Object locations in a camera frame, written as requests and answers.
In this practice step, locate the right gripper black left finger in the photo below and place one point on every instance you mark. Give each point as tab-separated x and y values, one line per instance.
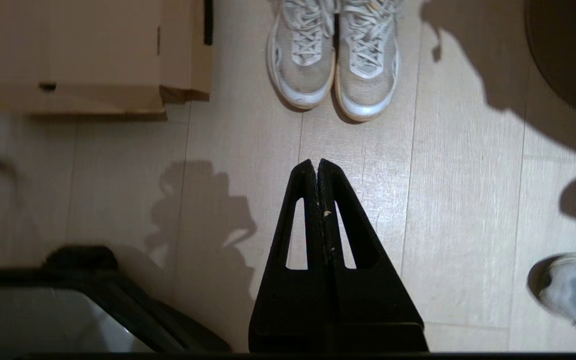
273	320

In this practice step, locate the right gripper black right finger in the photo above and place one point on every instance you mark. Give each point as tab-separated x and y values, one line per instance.
383	315

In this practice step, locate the white lace-up sneaker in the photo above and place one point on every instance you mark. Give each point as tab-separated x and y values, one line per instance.
368	90
303	80

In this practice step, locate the cardboard shoe box with lid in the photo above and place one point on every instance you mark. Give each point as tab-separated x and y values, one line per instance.
68	50

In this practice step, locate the person's grey sneaker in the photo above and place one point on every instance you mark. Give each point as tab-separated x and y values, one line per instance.
573	295

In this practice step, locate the round dark brown table base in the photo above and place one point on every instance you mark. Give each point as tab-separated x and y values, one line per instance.
573	50

